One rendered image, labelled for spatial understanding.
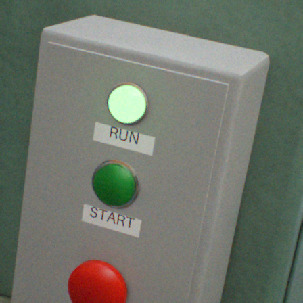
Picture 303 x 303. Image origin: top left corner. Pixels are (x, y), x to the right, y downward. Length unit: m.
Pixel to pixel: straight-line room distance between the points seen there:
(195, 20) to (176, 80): 0.07
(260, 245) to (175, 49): 0.12
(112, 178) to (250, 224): 0.09
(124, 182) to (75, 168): 0.03
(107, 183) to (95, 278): 0.05
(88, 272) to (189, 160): 0.08
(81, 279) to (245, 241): 0.10
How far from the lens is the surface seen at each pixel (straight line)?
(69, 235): 0.41
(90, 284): 0.41
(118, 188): 0.39
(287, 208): 0.44
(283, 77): 0.42
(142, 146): 0.38
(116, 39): 0.39
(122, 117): 0.38
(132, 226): 0.40
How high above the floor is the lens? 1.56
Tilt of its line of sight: 19 degrees down
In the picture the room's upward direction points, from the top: 9 degrees clockwise
